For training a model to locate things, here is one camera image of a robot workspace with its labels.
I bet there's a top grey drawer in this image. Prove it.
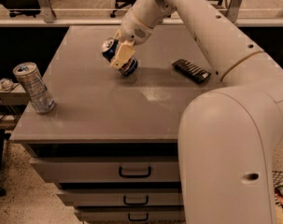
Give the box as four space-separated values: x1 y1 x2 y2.
30 157 180 183

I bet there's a silver energy drink can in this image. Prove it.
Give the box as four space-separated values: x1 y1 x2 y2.
13 62 55 114

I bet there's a black chocolate bar wrapper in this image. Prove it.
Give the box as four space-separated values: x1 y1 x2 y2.
172 59 211 84

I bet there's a clutter on left shelf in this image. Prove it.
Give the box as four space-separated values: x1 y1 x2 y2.
0 78 14 92

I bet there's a grey drawer cabinet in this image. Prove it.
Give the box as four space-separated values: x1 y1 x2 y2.
9 24 226 224

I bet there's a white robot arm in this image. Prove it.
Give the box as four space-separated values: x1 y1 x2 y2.
111 0 283 224

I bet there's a middle grey drawer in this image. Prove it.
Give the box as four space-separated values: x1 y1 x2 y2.
58 189 183 207

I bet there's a bottom grey drawer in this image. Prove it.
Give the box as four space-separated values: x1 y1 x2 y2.
74 206 185 222

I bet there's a wire basket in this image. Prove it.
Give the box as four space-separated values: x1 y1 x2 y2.
273 171 283 189

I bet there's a grey drawer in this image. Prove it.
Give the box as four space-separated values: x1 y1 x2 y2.
30 157 180 183
58 189 183 207
74 206 185 222

